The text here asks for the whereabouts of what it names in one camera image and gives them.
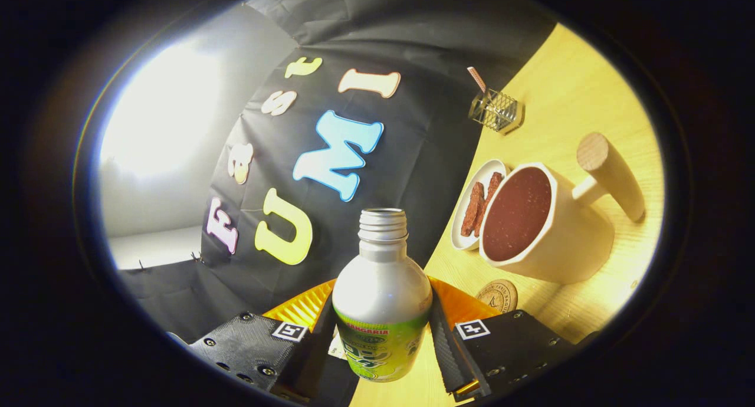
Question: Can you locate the brown meat slice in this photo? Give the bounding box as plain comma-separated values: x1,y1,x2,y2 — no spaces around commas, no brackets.
474,172,504,238
461,182,485,238

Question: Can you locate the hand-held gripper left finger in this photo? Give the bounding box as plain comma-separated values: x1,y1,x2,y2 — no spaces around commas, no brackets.
188,278,337,403

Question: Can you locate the round cork coaster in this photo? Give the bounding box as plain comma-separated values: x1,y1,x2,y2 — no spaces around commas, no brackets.
475,279,518,314

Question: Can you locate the silver green-label juice bottle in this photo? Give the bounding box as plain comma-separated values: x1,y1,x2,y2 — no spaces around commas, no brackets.
331,208,434,383

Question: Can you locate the gold wire basket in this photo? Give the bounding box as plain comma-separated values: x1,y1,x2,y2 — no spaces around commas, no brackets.
469,88,524,136

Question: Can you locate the wooden table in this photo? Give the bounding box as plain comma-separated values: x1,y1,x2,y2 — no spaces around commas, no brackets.
348,22,664,407

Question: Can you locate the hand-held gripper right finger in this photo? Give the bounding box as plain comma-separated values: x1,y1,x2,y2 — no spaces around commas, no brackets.
428,276,582,403

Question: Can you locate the black backdrop cloth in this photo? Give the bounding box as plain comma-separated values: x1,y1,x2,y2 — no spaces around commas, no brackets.
118,0,558,407

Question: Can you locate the white cup with wooden handle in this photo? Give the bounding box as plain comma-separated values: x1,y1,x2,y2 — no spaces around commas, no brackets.
479,132,646,285

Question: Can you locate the white round plate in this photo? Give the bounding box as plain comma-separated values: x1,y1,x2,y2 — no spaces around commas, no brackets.
451,159,509,252

